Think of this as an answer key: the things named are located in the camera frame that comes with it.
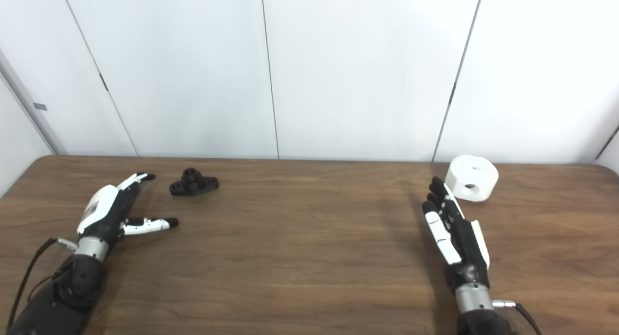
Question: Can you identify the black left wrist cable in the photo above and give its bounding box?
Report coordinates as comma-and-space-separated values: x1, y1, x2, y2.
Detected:
6, 237, 79, 330

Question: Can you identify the black flanged holder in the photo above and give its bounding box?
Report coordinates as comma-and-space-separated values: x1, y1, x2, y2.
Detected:
169, 168, 220, 196

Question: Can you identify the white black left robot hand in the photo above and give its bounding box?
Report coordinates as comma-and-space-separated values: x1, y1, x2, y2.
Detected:
76, 173, 179, 244

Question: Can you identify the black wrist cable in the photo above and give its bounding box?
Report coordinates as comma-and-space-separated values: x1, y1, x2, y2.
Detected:
492, 300, 543, 335
6, 237, 79, 330

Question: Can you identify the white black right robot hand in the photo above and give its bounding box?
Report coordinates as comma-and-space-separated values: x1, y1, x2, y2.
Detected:
422, 176, 490, 293

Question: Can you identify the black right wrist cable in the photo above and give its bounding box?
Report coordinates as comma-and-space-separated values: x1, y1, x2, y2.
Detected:
492, 300, 543, 335

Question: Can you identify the round white piece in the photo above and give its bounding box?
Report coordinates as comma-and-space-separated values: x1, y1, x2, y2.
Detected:
444, 155, 499, 202

